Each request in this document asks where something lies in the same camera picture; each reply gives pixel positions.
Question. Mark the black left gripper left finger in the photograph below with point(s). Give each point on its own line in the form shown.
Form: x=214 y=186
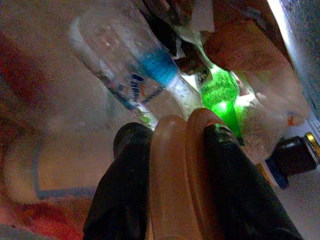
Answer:
x=122 y=187

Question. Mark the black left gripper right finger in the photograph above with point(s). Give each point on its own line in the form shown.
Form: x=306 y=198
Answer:
x=240 y=195

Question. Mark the cream round bowl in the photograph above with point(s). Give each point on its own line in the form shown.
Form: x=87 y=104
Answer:
x=175 y=175

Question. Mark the clear plastic bag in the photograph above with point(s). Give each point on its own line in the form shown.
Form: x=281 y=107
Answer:
x=275 y=105

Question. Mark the green plastic bottle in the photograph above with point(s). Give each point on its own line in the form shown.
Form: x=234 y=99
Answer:
x=220 y=87

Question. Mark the clear bottle with blue label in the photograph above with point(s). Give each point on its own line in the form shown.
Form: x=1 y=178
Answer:
x=120 y=57

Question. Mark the brown wrapped package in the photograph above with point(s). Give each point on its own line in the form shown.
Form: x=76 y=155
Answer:
x=240 y=42

